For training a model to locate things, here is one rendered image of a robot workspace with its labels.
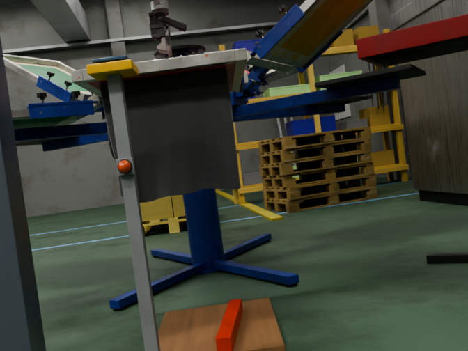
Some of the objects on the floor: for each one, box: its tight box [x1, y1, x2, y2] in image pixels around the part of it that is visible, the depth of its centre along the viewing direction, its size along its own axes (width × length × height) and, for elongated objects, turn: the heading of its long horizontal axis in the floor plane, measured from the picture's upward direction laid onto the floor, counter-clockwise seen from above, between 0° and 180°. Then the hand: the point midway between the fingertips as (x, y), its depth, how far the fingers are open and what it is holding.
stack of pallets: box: [258, 126, 377, 213], centre depth 613 cm, size 113×78×80 cm
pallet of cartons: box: [140, 195, 187, 236], centre depth 583 cm, size 130×94×45 cm
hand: (170, 56), depth 237 cm, fingers open, 4 cm apart
